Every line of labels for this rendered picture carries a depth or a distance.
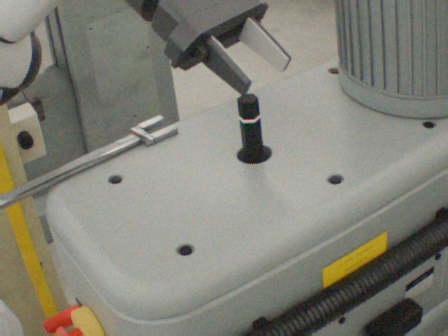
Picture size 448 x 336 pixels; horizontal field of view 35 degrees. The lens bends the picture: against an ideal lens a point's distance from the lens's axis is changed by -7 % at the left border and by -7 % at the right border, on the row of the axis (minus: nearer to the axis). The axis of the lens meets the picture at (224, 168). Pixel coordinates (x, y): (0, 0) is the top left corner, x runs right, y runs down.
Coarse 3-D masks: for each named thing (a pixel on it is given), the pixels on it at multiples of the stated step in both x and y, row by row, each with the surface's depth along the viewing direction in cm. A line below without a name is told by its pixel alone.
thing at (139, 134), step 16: (144, 128) 87; (176, 128) 85; (112, 144) 84; (128, 144) 84; (144, 144) 84; (80, 160) 82; (96, 160) 82; (48, 176) 80; (64, 176) 80; (16, 192) 79; (32, 192) 79; (0, 208) 77
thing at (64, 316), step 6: (72, 306) 90; (60, 312) 89; (66, 312) 89; (48, 318) 89; (54, 318) 88; (60, 318) 88; (66, 318) 89; (48, 324) 88; (54, 324) 88; (60, 324) 88; (66, 324) 89; (72, 324) 89; (48, 330) 88; (54, 330) 88
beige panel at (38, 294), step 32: (0, 128) 251; (0, 160) 256; (0, 192) 261; (0, 224) 267; (32, 224) 276; (0, 256) 273; (32, 256) 281; (0, 288) 279; (32, 288) 288; (32, 320) 295
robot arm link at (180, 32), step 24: (144, 0) 74; (168, 0) 72; (192, 0) 73; (216, 0) 74; (240, 0) 75; (168, 24) 73; (192, 24) 71; (216, 24) 72; (240, 24) 77; (168, 48) 72; (192, 48) 72
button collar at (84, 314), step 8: (72, 312) 79; (80, 312) 78; (88, 312) 78; (72, 320) 80; (80, 320) 77; (88, 320) 77; (96, 320) 77; (80, 328) 78; (88, 328) 76; (96, 328) 77
